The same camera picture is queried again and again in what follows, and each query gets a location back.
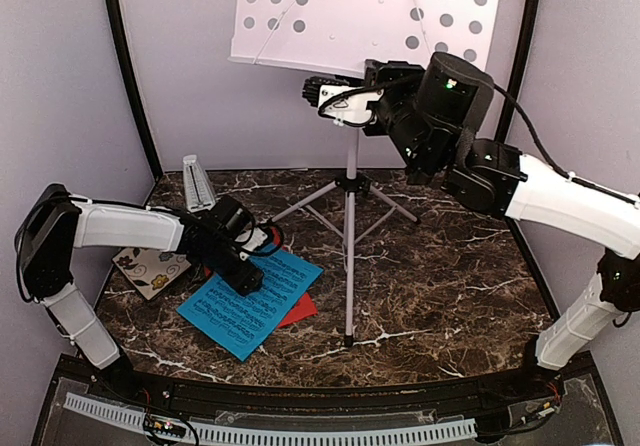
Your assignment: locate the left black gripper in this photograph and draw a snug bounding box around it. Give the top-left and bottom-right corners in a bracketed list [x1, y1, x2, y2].
[197, 238, 264, 298]

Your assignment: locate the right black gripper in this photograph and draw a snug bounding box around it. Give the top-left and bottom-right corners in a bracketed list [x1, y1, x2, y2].
[361, 56, 442, 175]

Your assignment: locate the blue sheet music page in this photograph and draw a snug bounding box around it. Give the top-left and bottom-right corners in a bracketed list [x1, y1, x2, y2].
[177, 250, 323, 361]

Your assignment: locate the white music stand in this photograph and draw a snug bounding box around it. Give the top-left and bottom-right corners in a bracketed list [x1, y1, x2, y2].
[227, 0, 506, 348]

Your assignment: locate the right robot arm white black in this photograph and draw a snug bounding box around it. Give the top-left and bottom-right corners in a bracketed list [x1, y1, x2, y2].
[364, 52, 639, 400]

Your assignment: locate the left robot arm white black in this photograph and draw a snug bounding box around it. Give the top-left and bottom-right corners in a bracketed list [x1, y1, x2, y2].
[14, 183, 272, 402]

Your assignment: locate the red sheet music page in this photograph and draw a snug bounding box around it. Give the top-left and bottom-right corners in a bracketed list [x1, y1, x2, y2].
[183, 269, 319, 340]

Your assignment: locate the white metronome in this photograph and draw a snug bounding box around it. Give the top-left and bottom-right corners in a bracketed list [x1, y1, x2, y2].
[183, 155, 218, 213]

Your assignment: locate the floral square plate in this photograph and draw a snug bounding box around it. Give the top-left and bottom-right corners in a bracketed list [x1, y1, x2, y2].
[112, 247, 191, 301]

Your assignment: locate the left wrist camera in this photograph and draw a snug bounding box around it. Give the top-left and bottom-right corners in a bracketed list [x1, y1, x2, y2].
[235, 220, 284, 260]

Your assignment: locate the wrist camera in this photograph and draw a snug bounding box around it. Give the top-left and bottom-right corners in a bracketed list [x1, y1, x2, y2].
[235, 220, 284, 260]
[302, 76, 383, 128]

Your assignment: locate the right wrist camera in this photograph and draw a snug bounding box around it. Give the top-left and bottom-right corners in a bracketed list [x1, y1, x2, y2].
[302, 76, 383, 128]

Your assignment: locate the right black frame post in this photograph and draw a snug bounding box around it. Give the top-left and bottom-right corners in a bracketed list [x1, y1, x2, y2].
[494, 0, 540, 143]

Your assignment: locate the black frame post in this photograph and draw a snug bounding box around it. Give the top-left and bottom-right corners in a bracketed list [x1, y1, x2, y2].
[494, 0, 540, 143]
[104, 0, 164, 182]

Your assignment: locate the black front rail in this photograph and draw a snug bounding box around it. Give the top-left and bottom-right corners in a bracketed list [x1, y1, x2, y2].
[84, 338, 566, 420]

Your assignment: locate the grey cable duct strip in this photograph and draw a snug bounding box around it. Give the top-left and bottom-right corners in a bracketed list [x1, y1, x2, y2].
[63, 393, 477, 445]

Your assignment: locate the left black frame post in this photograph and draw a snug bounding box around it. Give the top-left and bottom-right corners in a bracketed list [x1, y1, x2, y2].
[104, 0, 164, 182]

